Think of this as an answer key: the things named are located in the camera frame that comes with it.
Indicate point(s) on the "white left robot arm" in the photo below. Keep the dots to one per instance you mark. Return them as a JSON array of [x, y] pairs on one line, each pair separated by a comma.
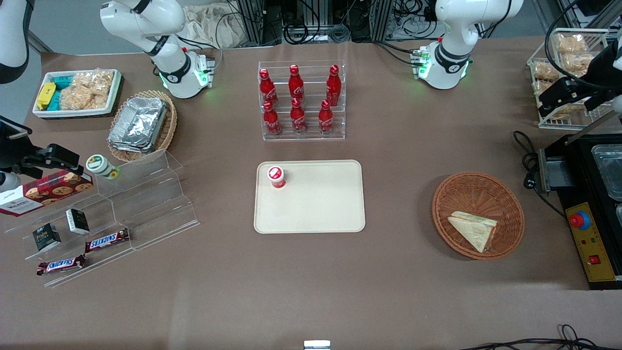
[[454, 43]]

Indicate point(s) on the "stacked foil containers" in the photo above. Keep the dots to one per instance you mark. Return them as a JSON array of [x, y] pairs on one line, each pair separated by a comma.
[[138, 124]]

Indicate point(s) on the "teal snack packet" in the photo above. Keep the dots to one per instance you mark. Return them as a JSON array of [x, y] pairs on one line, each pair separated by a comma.
[[55, 101], [62, 81]]

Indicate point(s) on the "clear bag puffed snacks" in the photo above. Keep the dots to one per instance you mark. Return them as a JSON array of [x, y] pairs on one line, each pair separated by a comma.
[[97, 80], [80, 97]]

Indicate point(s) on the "red emergency stop button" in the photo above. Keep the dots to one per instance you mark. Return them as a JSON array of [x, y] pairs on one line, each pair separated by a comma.
[[579, 220]]

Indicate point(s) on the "clear acrylic stepped shelf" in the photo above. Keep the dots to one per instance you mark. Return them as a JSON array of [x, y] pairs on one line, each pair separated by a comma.
[[146, 204]]

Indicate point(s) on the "small black carton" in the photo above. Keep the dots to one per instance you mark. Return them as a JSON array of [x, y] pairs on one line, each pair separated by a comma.
[[77, 221], [46, 237]]

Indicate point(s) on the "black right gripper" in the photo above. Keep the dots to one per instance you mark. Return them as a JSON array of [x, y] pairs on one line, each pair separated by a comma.
[[13, 148]]

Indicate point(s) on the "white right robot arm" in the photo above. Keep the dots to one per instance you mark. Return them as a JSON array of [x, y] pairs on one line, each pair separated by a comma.
[[165, 58]]

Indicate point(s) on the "white rectangular plastic bin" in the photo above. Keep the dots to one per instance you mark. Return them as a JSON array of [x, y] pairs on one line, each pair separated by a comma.
[[115, 92]]

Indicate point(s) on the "red lidded yogurt cup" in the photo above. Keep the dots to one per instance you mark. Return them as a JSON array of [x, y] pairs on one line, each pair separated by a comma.
[[276, 177]]

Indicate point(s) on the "green lidded yogurt cup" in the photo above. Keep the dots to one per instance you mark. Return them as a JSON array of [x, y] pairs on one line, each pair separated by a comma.
[[101, 166]]

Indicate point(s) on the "beige plastic tray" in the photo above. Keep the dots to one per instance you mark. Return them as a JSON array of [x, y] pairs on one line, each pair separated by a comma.
[[320, 204]]

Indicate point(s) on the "red cola bottle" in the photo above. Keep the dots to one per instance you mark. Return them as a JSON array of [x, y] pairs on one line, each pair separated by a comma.
[[296, 85], [271, 121], [298, 119], [325, 120], [333, 87], [267, 90]]

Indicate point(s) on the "red tartan cookie box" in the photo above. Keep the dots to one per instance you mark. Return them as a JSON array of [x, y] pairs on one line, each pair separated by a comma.
[[46, 192]]

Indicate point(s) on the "brown Snickers bar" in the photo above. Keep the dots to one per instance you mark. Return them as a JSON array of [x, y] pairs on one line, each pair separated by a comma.
[[60, 265], [107, 240]]

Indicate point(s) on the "round brown wicker basket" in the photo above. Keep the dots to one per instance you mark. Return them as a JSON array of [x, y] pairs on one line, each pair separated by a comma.
[[486, 194]]

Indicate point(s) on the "aluminium frame post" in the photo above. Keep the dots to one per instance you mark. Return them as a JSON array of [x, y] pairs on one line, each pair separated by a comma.
[[381, 19], [251, 22]]

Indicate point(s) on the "black machine yellow panel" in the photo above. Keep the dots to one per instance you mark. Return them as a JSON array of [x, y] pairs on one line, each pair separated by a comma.
[[583, 170]]

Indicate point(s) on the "small white device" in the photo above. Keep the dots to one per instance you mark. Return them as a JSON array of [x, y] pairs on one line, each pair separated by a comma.
[[317, 345]]

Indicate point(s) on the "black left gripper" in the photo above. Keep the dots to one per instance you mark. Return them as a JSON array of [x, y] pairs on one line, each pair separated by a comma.
[[596, 67]]

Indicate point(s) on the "crumpled beige cloth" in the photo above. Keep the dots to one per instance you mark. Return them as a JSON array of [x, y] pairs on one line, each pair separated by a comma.
[[214, 26]]

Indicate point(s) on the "yellow snack packet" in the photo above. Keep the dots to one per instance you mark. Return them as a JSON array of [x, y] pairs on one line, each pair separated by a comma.
[[45, 95]]

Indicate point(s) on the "oval tan wicker basket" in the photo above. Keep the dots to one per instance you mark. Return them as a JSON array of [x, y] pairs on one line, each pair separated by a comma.
[[167, 131]]

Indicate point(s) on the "grey metal bar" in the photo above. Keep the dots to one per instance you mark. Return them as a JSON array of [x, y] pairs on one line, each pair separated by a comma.
[[595, 125]]

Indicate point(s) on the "clear acrylic bottle rack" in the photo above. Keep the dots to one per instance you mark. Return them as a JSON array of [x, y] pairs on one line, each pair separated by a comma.
[[303, 133]]

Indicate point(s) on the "triangular sandwich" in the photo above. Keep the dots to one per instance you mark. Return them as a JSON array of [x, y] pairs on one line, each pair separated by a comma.
[[474, 231]]

